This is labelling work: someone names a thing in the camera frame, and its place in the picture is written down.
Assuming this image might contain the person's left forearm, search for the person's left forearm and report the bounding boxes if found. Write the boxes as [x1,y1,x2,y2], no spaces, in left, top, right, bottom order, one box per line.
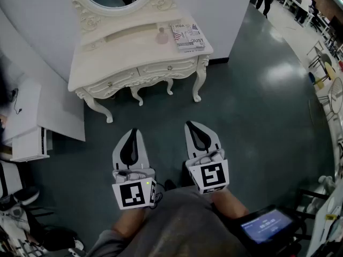
[111,208,147,238]

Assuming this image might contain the white black-trimmed machine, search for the white black-trimmed machine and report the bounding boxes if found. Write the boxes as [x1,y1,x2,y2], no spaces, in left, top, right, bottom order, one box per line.
[0,161,24,198]

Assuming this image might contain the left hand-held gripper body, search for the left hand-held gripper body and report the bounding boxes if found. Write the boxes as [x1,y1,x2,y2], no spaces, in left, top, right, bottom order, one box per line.
[111,167,158,210]

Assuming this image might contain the black device with blue screen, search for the black device with blue screen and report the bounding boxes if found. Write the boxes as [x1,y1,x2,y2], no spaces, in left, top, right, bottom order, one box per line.
[237,205,300,246]

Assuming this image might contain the white carved drawer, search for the white carved drawer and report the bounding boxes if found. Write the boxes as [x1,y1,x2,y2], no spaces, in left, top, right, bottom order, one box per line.
[137,57,199,78]
[85,67,140,97]

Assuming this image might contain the yellow chair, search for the yellow chair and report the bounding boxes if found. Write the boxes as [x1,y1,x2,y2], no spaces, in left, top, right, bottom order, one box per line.
[323,62,338,82]

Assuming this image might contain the black cable on white desk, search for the black cable on white desk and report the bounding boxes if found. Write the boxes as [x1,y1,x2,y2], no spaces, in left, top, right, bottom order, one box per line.
[11,88,24,115]

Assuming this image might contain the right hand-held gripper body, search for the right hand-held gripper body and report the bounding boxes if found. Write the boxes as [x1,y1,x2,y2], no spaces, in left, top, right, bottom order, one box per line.
[185,148,230,195]

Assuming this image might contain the person's right forearm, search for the person's right forearm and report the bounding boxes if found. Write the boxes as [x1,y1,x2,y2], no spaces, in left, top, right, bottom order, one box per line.
[211,189,250,221]

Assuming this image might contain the white metal rack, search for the white metal rack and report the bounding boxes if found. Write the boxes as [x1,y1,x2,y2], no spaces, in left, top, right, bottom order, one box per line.
[307,175,343,257]

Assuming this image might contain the white open cabinet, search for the white open cabinet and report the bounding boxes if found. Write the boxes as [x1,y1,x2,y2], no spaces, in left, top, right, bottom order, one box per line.
[10,126,54,162]

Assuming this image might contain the black and white printed book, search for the black and white printed book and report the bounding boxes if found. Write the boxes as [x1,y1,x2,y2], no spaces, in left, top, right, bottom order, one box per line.
[170,22,206,53]

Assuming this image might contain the white carved dressing table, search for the white carved dressing table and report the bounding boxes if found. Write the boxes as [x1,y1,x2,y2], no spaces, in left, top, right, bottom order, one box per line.
[68,11,214,124]

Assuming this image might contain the person's grey shirt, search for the person's grey shirt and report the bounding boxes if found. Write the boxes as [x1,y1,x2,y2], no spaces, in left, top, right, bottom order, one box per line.
[85,185,250,257]

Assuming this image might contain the metal frame chair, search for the metal frame chair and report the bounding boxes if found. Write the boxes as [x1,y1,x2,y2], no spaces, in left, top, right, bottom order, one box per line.
[307,40,333,70]

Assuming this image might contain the white wire chair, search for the white wire chair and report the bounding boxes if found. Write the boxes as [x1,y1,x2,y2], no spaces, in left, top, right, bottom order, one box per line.
[317,78,343,120]

